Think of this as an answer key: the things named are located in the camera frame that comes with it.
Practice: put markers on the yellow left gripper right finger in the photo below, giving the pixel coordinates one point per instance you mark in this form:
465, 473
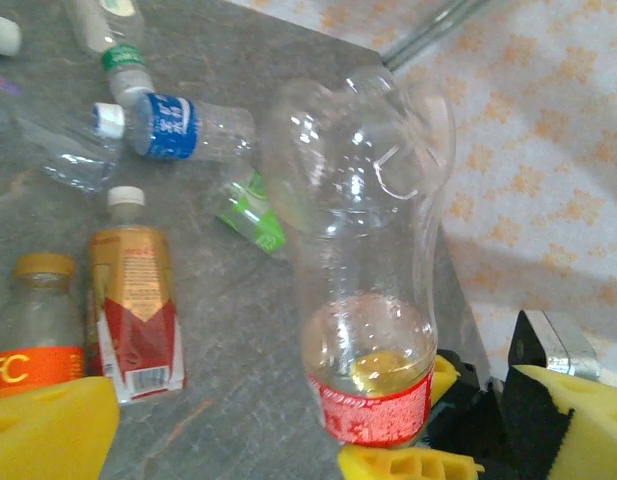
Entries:
598, 435

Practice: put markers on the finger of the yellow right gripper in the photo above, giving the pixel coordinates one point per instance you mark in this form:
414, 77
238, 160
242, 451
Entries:
445, 377
403, 465

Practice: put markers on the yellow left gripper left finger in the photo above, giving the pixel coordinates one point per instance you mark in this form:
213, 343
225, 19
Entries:
48, 435

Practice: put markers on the clear bottle with red label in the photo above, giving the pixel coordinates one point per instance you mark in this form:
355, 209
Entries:
368, 250

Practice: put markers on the clear bottle large blue label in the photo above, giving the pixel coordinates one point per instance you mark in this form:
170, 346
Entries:
168, 125

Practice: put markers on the orange label bottle gold cap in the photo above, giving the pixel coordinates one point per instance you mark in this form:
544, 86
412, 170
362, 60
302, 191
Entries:
35, 350

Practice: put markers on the gold and red label bottle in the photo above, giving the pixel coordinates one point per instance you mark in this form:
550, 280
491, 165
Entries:
133, 310

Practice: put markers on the green label bottle orange cap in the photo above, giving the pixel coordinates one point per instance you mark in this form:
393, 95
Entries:
253, 220

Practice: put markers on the crushed clear plastic bottle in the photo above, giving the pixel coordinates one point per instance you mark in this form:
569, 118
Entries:
83, 165

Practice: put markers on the clear bottle with cream label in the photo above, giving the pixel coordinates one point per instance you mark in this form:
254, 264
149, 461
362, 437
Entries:
110, 40

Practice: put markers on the clear bottle small blue label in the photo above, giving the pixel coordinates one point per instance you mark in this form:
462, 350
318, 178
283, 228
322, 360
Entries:
2, 34

